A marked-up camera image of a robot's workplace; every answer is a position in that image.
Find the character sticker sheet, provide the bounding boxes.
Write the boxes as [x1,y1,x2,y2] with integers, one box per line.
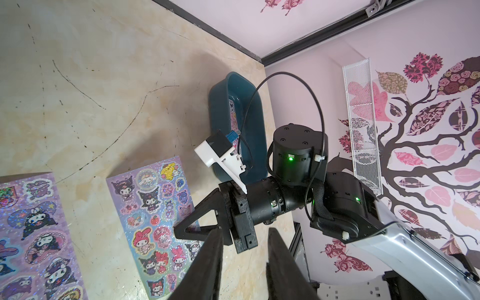
[106,156,202,300]
[1,172,88,300]

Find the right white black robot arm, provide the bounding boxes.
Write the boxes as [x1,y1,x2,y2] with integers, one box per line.
[174,124,480,300]

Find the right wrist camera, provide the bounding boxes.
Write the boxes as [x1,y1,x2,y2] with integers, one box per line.
[194,130,248,194]

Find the white wire shelf basket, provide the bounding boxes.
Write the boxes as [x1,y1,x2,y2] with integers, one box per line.
[342,59,383,196]

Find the teal plastic storage box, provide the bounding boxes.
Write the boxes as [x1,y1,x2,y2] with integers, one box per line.
[208,72,268,184]

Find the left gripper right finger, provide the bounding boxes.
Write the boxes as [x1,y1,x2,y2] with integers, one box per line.
[266,227,319,300]

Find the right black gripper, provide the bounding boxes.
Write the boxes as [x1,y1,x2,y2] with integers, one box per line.
[174,124,329,253]

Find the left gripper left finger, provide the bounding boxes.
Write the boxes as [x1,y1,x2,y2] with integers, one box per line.
[169,227,224,300]

